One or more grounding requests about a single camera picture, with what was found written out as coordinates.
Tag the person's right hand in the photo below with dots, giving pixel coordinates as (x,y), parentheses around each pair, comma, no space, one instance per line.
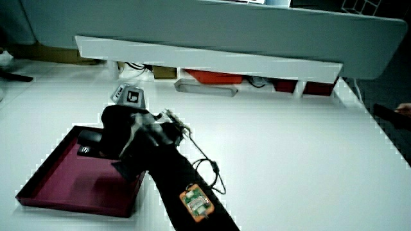
(141,131)

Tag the black stapper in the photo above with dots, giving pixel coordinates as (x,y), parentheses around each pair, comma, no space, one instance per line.
(88,138)

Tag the dark red square plate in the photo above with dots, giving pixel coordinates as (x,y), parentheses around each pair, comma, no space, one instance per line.
(80,186)

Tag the small brown box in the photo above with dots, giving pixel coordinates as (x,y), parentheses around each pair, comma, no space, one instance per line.
(164,72)

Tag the orange sensor module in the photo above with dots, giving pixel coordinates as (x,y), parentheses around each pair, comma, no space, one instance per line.
(196,202)

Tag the orange-red box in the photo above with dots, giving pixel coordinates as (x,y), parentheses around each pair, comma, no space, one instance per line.
(215,77)

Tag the white desk shelf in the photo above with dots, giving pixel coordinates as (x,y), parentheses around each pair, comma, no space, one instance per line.
(205,57)

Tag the brown cardboard box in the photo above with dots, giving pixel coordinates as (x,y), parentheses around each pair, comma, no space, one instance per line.
(51,54)

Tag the light grey partition panel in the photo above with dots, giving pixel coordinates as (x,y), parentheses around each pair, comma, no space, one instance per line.
(224,25)

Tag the black chair leg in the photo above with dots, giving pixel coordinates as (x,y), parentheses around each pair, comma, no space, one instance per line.
(14,77)

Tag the dark red box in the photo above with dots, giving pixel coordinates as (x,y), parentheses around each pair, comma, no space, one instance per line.
(285,86)
(319,88)

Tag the black flat device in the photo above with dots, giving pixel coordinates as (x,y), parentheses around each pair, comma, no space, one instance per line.
(387,115)

